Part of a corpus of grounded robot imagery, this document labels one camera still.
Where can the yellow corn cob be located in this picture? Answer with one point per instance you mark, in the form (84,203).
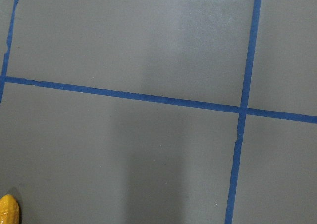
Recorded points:
(9,210)

